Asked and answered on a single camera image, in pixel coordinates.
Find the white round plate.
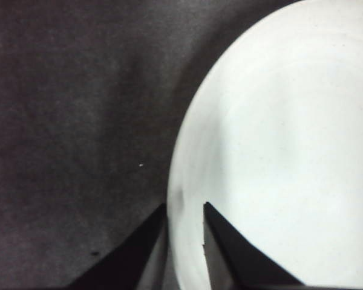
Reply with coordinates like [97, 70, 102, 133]
[166, 0, 363, 288]

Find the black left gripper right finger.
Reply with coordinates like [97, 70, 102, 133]
[203, 201, 304, 290]

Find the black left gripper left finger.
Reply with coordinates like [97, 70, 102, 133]
[63, 203, 170, 290]

